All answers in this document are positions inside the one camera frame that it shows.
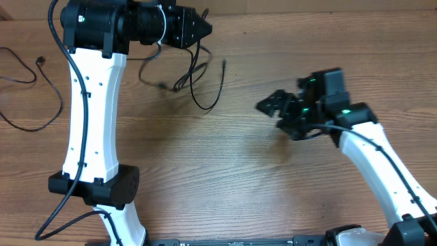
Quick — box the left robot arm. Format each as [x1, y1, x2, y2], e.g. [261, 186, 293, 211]
[48, 1, 212, 245]

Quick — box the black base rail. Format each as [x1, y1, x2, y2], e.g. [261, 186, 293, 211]
[147, 235, 326, 246]

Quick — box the black USB-A cable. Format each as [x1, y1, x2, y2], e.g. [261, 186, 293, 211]
[0, 46, 64, 133]

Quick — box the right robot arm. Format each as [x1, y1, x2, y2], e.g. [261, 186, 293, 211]
[255, 68, 436, 245]

